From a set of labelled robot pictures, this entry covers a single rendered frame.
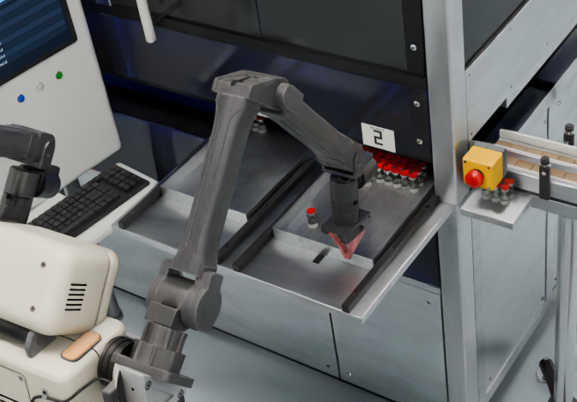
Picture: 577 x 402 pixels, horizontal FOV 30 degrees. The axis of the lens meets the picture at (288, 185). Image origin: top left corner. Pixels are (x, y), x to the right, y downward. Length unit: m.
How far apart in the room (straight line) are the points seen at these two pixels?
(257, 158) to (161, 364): 1.04
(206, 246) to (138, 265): 1.69
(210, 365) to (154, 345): 1.67
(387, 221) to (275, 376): 1.03
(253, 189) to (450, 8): 0.71
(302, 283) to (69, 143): 0.83
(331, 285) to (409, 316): 0.54
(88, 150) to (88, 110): 0.11
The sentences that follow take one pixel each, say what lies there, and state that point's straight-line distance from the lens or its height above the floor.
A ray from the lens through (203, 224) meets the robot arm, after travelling 1.77.
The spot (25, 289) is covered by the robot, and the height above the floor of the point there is 1.34.
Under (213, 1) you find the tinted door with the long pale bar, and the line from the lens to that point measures 2.56.
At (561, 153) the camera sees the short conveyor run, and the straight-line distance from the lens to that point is 2.54.
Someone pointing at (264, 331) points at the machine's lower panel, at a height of 0.17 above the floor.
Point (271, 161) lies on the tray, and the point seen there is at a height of 0.88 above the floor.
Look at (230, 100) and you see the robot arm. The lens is 1.78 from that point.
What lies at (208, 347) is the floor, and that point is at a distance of 3.48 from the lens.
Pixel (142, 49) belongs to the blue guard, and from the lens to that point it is 2.81.
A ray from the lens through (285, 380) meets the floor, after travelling 3.33.
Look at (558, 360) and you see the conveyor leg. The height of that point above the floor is 0.33.
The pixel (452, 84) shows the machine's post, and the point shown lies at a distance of 2.28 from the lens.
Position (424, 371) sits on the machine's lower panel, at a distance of 2.94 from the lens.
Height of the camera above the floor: 2.45
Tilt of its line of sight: 37 degrees down
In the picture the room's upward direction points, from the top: 10 degrees counter-clockwise
